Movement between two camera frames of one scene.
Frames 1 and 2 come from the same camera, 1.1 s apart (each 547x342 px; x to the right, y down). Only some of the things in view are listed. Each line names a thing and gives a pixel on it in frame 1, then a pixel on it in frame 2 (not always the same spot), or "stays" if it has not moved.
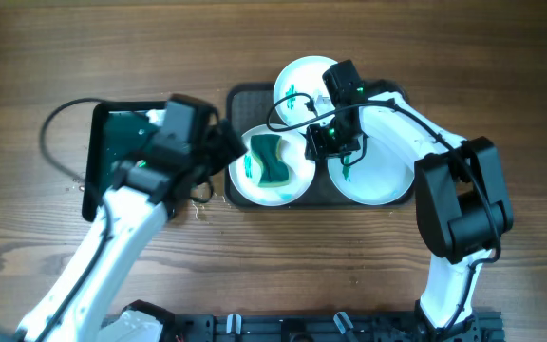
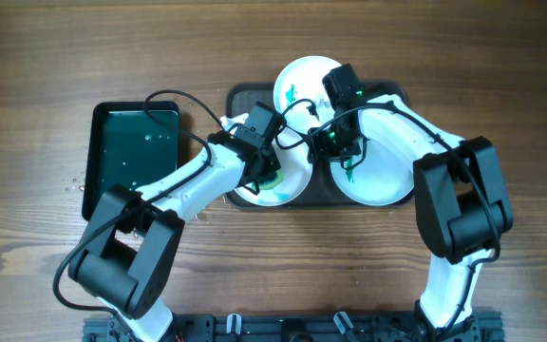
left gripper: [226, 143] -> [264, 167]
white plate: [273, 171] stays
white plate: [383, 175] stays
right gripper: [326, 142] stays
